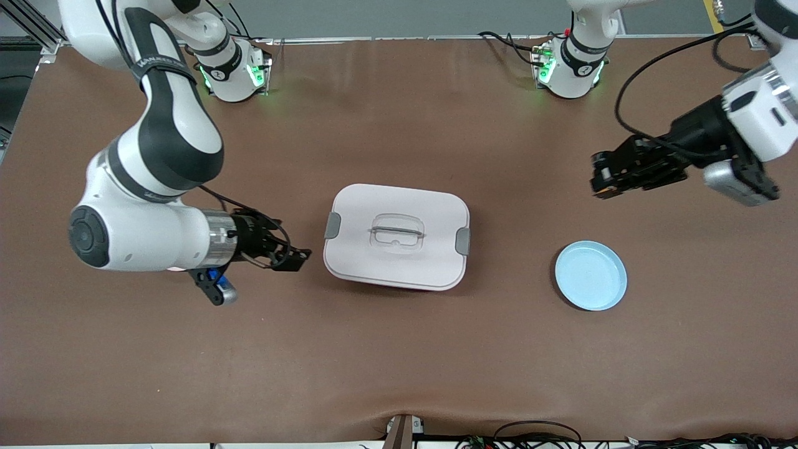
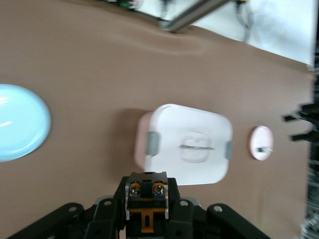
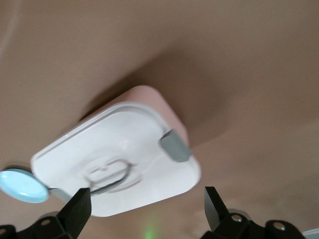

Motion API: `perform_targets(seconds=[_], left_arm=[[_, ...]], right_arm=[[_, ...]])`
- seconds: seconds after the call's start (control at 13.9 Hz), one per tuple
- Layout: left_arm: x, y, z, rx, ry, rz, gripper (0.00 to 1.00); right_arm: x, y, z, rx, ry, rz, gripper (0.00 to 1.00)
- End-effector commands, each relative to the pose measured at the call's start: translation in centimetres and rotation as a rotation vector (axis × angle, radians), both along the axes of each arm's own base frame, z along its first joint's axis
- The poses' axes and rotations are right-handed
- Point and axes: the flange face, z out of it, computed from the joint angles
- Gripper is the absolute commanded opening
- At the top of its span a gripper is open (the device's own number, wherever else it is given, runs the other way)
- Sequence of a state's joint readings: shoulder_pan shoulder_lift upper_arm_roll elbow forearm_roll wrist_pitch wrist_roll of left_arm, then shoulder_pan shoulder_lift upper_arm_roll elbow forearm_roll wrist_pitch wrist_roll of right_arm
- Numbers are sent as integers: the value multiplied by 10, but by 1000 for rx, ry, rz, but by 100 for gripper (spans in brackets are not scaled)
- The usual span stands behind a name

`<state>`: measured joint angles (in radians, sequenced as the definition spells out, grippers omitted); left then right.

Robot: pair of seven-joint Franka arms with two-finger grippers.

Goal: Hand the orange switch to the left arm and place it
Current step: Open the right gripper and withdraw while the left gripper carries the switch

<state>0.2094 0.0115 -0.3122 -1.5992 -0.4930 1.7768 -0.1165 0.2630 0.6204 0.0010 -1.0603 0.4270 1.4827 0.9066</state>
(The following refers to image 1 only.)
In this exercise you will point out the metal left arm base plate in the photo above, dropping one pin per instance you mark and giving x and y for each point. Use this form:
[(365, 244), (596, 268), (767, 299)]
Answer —
[(536, 62)]

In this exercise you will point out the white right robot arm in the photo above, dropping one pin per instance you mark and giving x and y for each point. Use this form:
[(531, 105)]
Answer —
[(168, 143)]

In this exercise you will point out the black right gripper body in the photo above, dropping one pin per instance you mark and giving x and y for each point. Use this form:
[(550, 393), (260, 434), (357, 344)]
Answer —
[(250, 239)]

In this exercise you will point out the light blue round plate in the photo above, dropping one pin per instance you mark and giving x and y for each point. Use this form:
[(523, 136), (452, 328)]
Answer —
[(589, 277)]

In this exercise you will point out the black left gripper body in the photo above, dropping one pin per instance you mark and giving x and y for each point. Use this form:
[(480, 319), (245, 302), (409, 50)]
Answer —
[(697, 135)]

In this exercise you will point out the aluminium frame profile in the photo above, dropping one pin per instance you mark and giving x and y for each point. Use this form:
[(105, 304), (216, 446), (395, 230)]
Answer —
[(50, 45)]

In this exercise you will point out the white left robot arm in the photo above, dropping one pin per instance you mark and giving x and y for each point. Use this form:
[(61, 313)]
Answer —
[(764, 118)]

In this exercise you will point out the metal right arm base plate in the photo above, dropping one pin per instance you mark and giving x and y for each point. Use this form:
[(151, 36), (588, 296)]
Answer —
[(265, 68)]

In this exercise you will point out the brown camera mount post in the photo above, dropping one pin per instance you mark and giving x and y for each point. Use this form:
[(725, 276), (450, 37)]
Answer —
[(399, 433)]

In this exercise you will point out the white lidded storage box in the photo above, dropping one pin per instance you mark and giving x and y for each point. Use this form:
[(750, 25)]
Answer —
[(399, 265)]

